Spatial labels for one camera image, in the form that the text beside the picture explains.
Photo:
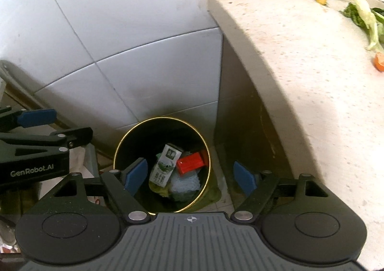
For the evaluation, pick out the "black gold rim trash bin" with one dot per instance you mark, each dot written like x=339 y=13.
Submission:
x=147 y=140

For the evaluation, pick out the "red drink carton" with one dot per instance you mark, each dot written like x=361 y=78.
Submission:
x=192 y=162

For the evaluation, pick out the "dark green leafy vegetable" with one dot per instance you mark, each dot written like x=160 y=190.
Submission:
x=370 y=19

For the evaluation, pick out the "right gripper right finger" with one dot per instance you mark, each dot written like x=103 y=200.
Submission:
x=259 y=190

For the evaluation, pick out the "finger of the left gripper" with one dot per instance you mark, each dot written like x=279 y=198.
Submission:
x=69 y=138
x=11 y=119

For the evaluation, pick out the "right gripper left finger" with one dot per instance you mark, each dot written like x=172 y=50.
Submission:
x=121 y=186

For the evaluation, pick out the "orange peel piece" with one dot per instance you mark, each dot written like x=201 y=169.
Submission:
x=379 y=61

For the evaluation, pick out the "green white milk carton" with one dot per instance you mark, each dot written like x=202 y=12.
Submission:
x=166 y=163

